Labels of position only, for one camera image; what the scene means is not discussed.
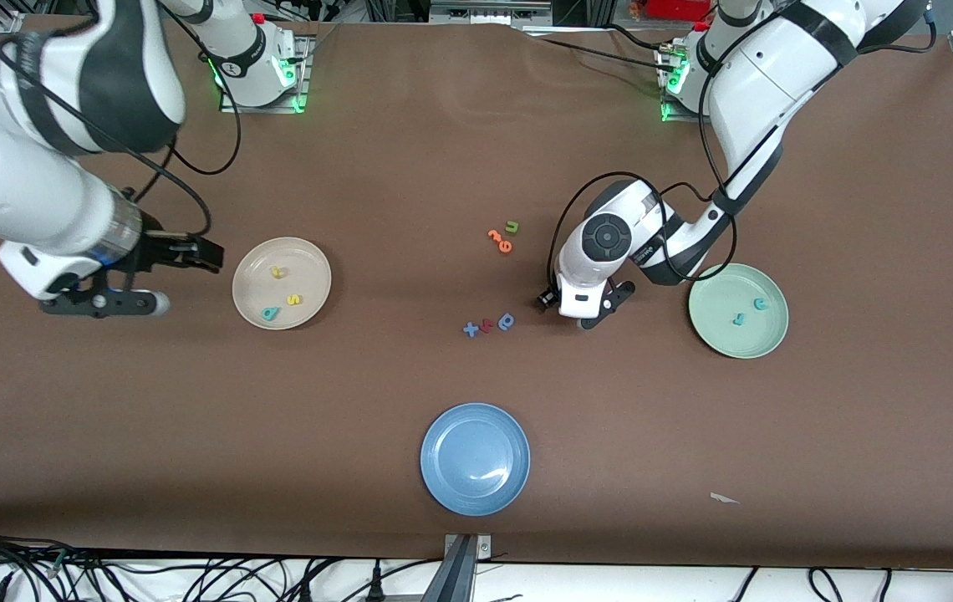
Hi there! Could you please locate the blue plate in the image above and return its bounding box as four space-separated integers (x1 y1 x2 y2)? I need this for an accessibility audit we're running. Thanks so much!
420 402 532 517

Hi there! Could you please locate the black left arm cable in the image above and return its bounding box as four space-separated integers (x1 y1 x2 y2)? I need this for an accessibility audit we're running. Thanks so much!
545 0 937 289

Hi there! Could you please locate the black base power cable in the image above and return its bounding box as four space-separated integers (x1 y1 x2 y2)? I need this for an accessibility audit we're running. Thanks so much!
522 23 678 76

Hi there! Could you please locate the grey metal box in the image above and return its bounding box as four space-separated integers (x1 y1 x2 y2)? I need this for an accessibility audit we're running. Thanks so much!
431 0 553 26

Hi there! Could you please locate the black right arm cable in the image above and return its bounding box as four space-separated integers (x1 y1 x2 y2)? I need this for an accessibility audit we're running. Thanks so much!
0 0 242 239

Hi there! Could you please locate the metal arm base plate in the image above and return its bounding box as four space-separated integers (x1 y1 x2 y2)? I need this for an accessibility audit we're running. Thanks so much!
658 42 716 125
220 33 311 115

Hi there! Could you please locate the brown paper table cover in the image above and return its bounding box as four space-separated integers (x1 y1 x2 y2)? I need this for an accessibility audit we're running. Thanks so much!
0 15 953 571

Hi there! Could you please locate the beige brown plate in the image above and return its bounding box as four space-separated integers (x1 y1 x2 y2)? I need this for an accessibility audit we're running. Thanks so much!
232 237 333 331

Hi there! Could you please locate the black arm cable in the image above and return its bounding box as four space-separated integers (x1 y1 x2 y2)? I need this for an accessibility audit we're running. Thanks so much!
0 0 242 239
545 0 937 289

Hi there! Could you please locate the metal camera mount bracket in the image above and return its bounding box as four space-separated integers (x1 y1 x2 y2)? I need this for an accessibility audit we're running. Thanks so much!
422 533 492 602

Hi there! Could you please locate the pale green plate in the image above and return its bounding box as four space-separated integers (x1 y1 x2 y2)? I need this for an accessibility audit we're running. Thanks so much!
688 263 790 360

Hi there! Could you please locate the red box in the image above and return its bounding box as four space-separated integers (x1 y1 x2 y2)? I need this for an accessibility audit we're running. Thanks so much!
642 0 716 22

